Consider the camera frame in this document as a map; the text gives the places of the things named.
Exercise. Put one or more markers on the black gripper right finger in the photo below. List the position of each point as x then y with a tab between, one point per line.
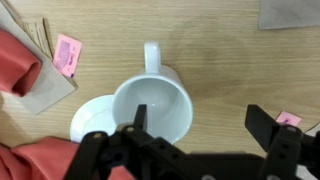
261	126

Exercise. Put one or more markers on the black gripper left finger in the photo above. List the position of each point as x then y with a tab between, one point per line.
140	119

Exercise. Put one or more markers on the white ceramic mug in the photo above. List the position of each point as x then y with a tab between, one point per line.
169	106

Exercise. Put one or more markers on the small white plate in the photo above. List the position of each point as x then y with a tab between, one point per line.
94	115

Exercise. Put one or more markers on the pink sticky note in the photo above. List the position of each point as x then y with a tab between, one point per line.
66	55
288	118

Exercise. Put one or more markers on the red orange cloth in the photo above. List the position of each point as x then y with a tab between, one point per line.
50	157

